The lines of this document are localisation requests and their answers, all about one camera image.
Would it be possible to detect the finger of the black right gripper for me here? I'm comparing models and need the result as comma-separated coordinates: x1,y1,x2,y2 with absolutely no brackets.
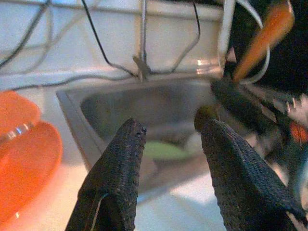
211,78,277,132

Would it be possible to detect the orange plastic utensil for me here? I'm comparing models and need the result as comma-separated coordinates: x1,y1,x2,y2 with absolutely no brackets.
232,4,295,81

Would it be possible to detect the orange plastic plate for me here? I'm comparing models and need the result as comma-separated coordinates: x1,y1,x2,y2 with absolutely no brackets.
0,121,64,227

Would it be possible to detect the black wall cable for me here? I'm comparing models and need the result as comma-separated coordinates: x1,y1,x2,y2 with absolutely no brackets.
81,0,137,77
149,0,202,74

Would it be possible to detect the green plate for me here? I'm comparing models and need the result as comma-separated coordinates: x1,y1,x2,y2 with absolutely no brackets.
143,141,192,162

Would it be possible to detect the white water hose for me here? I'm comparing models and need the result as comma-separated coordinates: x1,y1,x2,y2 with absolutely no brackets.
218,0,271,85

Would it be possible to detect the steel faucet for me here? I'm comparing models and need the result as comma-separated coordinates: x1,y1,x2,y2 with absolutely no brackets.
132,0,152,81

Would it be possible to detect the orange plastic bowl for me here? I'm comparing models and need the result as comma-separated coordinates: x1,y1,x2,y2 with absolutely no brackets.
0,90,42,135

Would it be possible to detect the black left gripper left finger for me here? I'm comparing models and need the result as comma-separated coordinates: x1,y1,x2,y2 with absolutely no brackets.
64,117,147,231

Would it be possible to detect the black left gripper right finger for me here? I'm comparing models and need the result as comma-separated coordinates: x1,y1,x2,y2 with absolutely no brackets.
194,105,308,231

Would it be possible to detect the stainless steel sink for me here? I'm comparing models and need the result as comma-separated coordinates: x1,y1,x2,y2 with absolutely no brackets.
56,74,241,193

